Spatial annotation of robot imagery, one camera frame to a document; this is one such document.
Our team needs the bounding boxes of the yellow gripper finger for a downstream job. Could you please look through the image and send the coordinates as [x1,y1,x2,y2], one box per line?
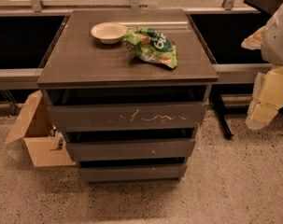
[241,27,264,50]
[246,66,283,130]

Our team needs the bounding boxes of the grey top drawer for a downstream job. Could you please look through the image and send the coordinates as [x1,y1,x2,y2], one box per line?
[49,103,207,133]

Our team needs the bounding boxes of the grey drawer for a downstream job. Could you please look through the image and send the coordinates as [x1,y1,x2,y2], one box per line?
[79,164,187,183]
[66,139,195,161]
[49,103,207,133]

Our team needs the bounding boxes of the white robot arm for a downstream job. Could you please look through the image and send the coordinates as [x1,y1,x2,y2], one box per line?
[241,3,283,130]

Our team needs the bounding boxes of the grey middle drawer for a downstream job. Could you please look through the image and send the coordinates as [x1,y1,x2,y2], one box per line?
[66,139,195,161]

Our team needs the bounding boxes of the grey bottom drawer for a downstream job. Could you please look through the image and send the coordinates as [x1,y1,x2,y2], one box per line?
[79,164,187,183]

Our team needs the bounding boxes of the dark grey drawer cabinet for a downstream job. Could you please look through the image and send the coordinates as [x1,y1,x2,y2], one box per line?
[37,9,218,172]

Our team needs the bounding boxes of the open cardboard box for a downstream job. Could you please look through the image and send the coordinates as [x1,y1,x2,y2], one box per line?
[6,91,76,167]

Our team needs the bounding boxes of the black table with leg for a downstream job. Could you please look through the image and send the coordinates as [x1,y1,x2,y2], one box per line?
[209,0,283,140]

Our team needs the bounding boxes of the green chip bag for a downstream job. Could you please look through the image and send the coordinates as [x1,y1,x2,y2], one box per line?
[122,27,177,69]

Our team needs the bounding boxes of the white bowl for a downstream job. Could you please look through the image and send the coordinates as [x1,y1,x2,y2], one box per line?
[91,22,127,45]

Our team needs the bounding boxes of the metal window rail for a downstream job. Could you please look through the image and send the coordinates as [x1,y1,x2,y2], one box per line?
[0,63,272,90]

